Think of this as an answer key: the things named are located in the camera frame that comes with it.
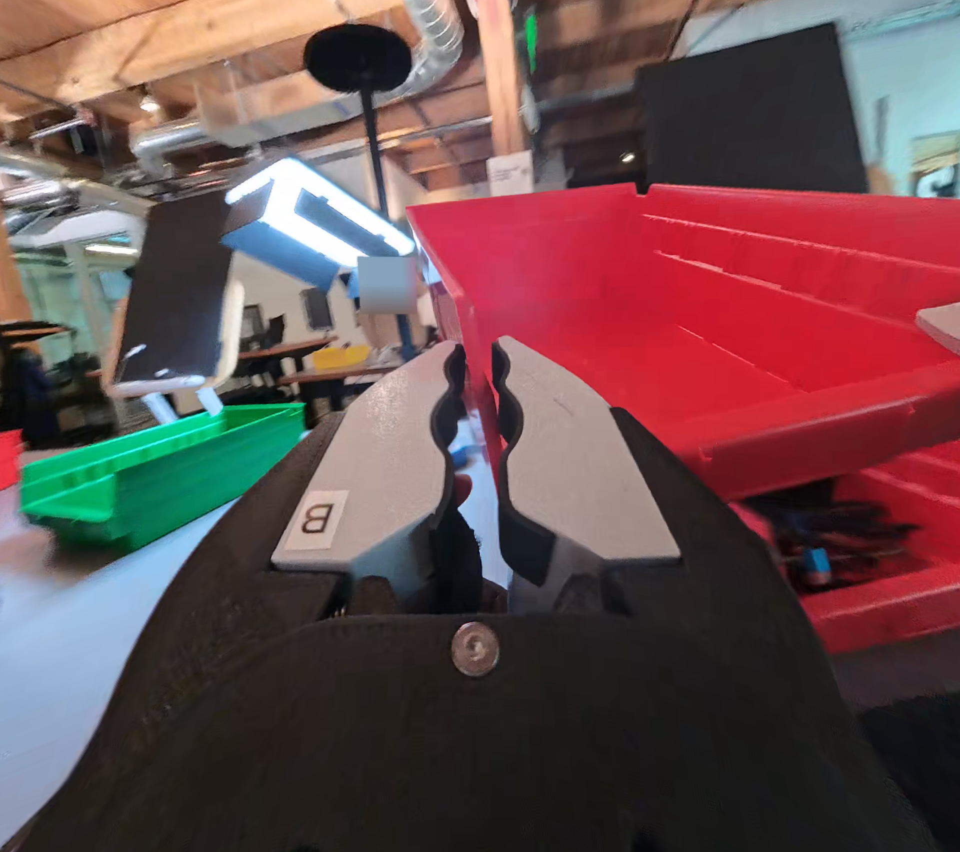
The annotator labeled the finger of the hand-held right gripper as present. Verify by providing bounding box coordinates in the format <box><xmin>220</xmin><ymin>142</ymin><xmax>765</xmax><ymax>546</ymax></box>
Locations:
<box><xmin>916</xmin><ymin>303</ymin><xmax>960</xmax><ymax>356</ymax></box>

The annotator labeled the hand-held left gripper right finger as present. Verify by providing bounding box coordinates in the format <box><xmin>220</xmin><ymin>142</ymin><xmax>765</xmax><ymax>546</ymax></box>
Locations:
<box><xmin>491</xmin><ymin>336</ymin><xmax>682</xmax><ymax>589</ymax></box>

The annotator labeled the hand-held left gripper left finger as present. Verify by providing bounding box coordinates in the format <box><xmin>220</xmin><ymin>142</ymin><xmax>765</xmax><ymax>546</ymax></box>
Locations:
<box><xmin>270</xmin><ymin>339</ymin><xmax>468</xmax><ymax>613</ymax></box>

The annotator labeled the blue braided usb cable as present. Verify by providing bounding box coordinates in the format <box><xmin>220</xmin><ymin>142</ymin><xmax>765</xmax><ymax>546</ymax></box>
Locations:
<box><xmin>780</xmin><ymin>544</ymin><xmax>834</xmax><ymax>587</ymax></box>

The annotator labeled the long wooden desk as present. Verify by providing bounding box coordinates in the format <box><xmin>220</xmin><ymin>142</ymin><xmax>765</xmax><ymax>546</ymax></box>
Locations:
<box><xmin>276</xmin><ymin>360</ymin><xmax>406</xmax><ymax>418</ymax></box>

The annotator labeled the yellow plastic bin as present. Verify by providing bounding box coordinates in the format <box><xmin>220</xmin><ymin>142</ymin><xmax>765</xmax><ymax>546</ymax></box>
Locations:
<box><xmin>310</xmin><ymin>343</ymin><xmax>373</xmax><ymax>372</ymax></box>

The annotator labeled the green plastic bin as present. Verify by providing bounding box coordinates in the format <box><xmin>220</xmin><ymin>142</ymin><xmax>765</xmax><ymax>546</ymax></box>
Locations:
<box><xmin>18</xmin><ymin>402</ymin><xmax>309</xmax><ymax>555</ymax></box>

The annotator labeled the led light panel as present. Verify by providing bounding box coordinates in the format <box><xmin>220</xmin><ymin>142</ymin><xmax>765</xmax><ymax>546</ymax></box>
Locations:
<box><xmin>219</xmin><ymin>156</ymin><xmax>418</xmax><ymax>292</ymax></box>

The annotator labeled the small black display board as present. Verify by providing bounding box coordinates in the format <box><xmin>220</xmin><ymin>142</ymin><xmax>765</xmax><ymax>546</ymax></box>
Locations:
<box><xmin>103</xmin><ymin>198</ymin><xmax>246</xmax><ymax>397</ymax></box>

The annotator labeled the white paper sign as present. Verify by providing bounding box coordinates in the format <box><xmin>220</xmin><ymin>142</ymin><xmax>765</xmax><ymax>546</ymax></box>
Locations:
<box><xmin>486</xmin><ymin>151</ymin><xmax>534</xmax><ymax>198</ymax></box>

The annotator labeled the black pole with disc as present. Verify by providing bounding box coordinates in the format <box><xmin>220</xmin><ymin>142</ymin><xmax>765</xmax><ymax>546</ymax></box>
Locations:
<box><xmin>303</xmin><ymin>24</ymin><xmax>414</xmax><ymax>217</ymax></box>

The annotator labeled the wooden post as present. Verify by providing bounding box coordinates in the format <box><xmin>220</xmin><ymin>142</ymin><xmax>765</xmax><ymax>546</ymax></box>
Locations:
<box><xmin>444</xmin><ymin>0</ymin><xmax>535</xmax><ymax>157</ymax></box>

